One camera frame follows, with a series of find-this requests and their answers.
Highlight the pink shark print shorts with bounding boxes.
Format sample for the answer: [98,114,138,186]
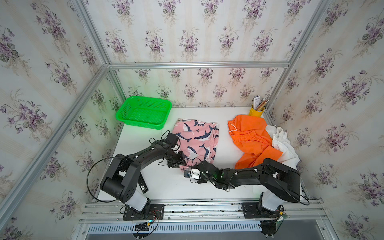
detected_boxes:
[172,119,219,171]

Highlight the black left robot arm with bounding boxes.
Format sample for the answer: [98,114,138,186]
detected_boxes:
[86,132,184,215]

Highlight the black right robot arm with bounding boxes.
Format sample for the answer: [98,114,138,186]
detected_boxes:
[191,159,303,212]

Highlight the orange shorts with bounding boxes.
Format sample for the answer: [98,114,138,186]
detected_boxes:
[228,115,283,170]

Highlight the black remote-like device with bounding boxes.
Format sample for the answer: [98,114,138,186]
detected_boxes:
[138,174,149,194]

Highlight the green plastic basket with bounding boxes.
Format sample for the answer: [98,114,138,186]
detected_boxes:
[116,96,172,130]

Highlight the small green-lit circuit board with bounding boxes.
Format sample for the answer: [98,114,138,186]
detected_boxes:
[134,222,151,233]

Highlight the yellow pen cup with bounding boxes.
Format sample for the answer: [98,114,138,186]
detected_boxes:
[249,107,265,118]

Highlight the white cloth garment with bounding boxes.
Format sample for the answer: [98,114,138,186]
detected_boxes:
[266,125,300,170]

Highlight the pencils in cup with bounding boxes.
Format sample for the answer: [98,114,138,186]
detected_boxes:
[252,96,269,112]

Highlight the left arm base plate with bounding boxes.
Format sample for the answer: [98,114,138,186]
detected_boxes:
[123,204,165,221]

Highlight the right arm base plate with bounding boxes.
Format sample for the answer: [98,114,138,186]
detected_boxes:
[241,202,285,219]

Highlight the aluminium front rail frame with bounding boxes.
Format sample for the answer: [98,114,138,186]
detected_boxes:
[72,199,338,240]

